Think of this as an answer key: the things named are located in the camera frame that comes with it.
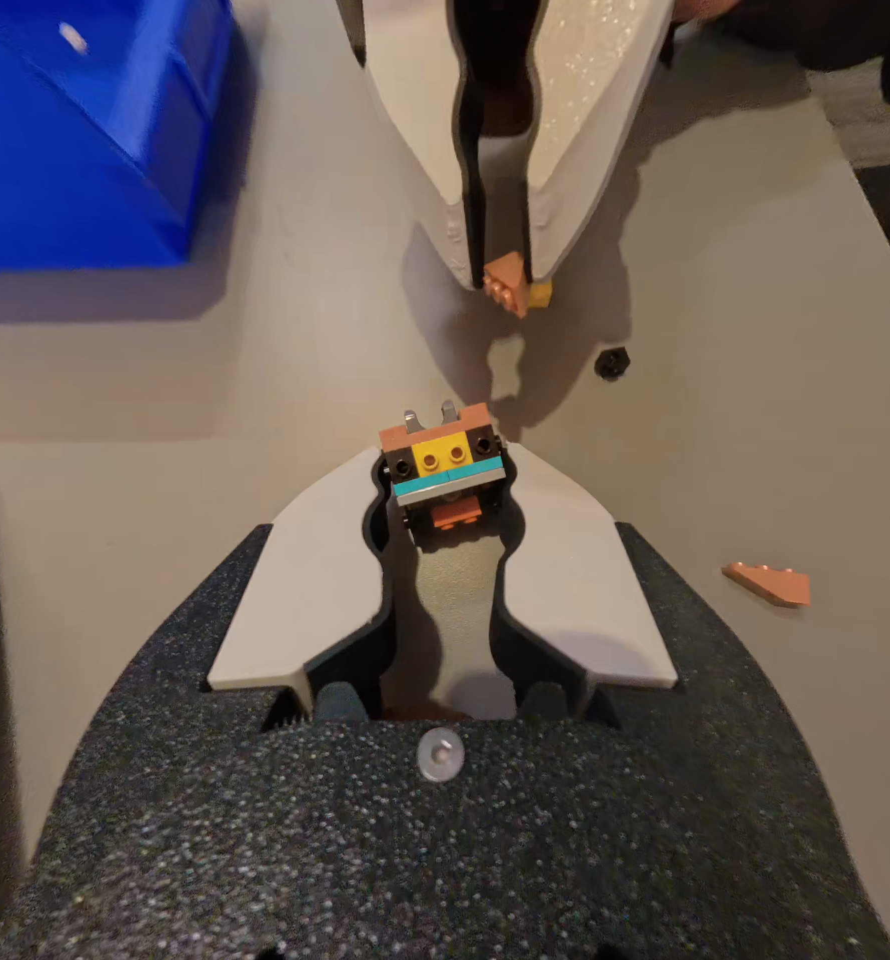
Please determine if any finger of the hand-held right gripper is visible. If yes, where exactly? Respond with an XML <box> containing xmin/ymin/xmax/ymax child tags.
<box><xmin>522</xmin><ymin>0</ymin><xmax>676</xmax><ymax>282</ymax></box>
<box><xmin>361</xmin><ymin>0</ymin><xmax>488</xmax><ymax>290</ymax></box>

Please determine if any salmon wedge brick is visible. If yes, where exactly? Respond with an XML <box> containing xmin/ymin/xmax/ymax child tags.
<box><xmin>482</xmin><ymin>251</ymin><xmax>533</xmax><ymax>320</ymax></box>

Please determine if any small tan brick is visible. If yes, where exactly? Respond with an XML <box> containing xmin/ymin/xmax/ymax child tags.
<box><xmin>721</xmin><ymin>562</ymin><xmax>812</xmax><ymax>609</ymax></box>

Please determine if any grey desk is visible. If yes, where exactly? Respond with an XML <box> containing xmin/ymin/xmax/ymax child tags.
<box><xmin>0</xmin><ymin>0</ymin><xmax>890</xmax><ymax>901</ymax></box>

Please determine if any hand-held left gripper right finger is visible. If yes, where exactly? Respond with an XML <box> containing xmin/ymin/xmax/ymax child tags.
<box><xmin>492</xmin><ymin>442</ymin><xmax>680</xmax><ymax>717</ymax></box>

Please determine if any multicoloured brick model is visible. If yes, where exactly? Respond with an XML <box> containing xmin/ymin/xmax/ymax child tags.
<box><xmin>379</xmin><ymin>401</ymin><xmax>507</xmax><ymax>534</ymax></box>

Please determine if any person's right forearm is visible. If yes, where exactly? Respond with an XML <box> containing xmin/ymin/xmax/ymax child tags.
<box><xmin>715</xmin><ymin>0</ymin><xmax>890</xmax><ymax>108</ymax></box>

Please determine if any blue plastic bin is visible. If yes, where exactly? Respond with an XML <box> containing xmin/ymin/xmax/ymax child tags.
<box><xmin>0</xmin><ymin>0</ymin><xmax>237</xmax><ymax>273</ymax></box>

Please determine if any person's left hand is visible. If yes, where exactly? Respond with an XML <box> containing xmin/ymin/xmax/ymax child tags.
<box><xmin>383</xmin><ymin>701</ymin><xmax>477</xmax><ymax>723</ymax></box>

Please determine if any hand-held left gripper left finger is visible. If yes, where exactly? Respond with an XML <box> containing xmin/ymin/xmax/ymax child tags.
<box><xmin>206</xmin><ymin>447</ymin><xmax>395</xmax><ymax>712</ymax></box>

